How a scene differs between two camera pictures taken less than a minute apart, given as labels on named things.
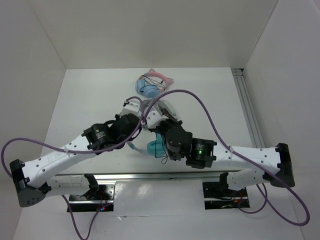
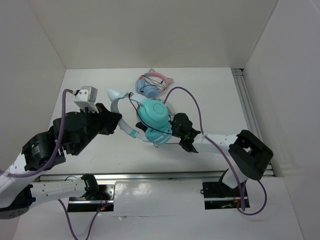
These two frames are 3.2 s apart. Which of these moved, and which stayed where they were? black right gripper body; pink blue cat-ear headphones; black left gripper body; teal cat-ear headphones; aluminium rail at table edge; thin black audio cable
Moved: black left gripper body; teal cat-ear headphones; black right gripper body; thin black audio cable
Stayed: pink blue cat-ear headphones; aluminium rail at table edge
